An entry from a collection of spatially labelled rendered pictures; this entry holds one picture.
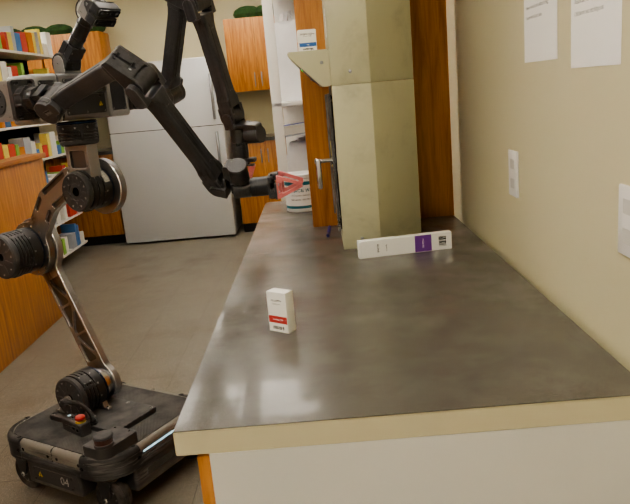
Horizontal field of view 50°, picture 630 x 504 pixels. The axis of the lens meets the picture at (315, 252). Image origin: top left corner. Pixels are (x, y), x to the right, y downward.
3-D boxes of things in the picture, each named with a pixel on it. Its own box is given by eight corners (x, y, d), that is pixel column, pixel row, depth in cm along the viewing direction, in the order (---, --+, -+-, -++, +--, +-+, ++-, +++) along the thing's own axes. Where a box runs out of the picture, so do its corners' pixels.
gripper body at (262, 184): (275, 171, 204) (251, 174, 204) (273, 176, 194) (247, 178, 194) (277, 193, 205) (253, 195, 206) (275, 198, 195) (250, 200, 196)
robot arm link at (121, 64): (127, 33, 174) (107, 57, 168) (164, 73, 180) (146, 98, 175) (48, 86, 204) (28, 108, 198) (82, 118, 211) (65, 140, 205)
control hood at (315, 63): (328, 86, 219) (326, 54, 217) (331, 86, 188) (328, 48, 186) (293, 89, 220) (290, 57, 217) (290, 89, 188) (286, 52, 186)
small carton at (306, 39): (315, 51, 196) (313, 30, 195) (317, 50, 191) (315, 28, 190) (298, 53, 196) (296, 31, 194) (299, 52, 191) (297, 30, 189)
